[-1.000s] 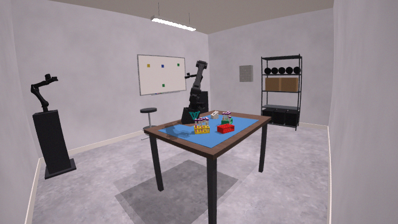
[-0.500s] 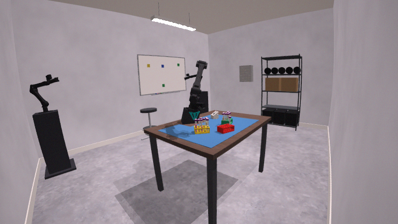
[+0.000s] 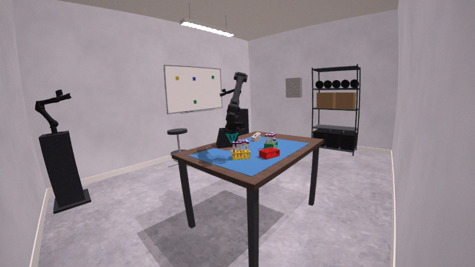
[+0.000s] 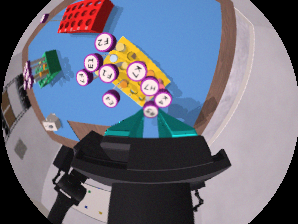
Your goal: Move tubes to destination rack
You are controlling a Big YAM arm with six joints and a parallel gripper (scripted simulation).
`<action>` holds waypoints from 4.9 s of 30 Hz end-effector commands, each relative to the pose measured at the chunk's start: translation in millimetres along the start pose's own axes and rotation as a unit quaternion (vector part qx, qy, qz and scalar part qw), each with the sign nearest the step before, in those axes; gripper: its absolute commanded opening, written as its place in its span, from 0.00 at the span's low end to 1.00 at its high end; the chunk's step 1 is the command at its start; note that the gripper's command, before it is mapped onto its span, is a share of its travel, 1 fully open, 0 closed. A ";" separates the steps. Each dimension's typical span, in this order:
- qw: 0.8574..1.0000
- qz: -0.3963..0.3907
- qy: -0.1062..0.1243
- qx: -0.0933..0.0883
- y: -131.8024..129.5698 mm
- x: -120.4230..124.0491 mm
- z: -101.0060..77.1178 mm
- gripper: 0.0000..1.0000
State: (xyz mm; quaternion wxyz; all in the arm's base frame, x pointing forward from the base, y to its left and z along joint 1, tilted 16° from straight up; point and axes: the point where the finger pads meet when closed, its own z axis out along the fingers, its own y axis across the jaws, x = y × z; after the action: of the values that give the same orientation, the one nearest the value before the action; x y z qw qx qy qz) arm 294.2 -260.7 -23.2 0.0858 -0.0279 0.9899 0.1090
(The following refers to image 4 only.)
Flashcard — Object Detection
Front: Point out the green tube rack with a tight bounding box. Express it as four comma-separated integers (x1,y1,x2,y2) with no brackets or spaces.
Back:
38,49,62,88

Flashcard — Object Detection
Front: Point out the red rack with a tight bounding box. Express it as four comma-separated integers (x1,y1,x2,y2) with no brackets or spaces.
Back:
57,0,114,33

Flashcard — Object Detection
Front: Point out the blue bench mat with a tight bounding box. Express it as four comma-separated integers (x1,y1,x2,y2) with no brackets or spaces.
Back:
28,0,222,141

